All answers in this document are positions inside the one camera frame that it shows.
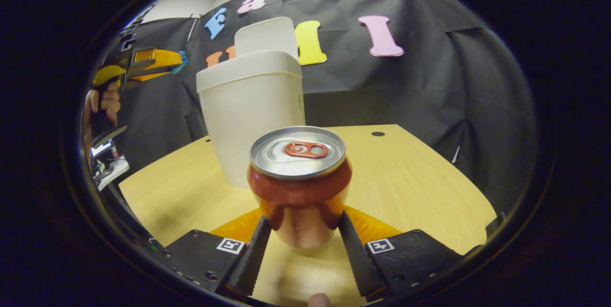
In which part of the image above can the red pop can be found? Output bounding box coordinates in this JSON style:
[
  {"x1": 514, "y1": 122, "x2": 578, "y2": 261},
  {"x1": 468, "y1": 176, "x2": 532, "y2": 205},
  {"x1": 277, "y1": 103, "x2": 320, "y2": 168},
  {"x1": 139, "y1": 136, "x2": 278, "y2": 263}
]
[{"x1": 247, "y1": 126, "x2": 353, "y2": 249}]

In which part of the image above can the wooden desktop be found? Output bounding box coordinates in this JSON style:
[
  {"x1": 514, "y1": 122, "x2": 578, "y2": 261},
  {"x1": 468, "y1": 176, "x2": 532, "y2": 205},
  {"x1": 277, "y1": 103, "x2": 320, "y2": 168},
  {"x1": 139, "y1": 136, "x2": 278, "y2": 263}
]
[{"x1": 118, "y1": 124, "x2": 498, "y2": 307}]

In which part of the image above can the white desktop garbage bin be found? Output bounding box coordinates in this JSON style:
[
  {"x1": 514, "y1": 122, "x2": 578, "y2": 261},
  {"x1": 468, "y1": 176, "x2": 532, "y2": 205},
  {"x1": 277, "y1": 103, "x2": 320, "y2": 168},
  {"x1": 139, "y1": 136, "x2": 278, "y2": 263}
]
[{"x1": 196, "y1": 17, "x2": 306, "y2": 189}]

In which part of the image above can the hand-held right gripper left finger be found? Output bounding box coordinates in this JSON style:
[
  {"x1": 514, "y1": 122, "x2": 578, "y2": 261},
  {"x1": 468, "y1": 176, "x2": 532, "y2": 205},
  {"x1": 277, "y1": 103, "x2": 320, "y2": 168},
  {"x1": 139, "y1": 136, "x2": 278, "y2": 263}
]
[{"x1": 160, "y1": 208, "x2": 273, "y2": 298}]

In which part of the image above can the black backdrop cloth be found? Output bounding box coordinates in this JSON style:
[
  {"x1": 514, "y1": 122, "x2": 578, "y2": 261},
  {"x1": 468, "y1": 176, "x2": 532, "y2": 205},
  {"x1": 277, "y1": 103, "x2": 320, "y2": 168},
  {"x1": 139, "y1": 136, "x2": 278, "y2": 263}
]
[{"x1": 93, "y1": 0, "x2": 540, "y2": 217}]

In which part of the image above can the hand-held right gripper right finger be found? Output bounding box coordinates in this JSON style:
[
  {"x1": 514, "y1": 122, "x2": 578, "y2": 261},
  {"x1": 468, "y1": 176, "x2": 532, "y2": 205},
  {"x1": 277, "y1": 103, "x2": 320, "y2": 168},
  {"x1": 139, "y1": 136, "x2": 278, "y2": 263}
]
[{"x1": 338, "y1": 205, "x2": 471, "y2": 298}]

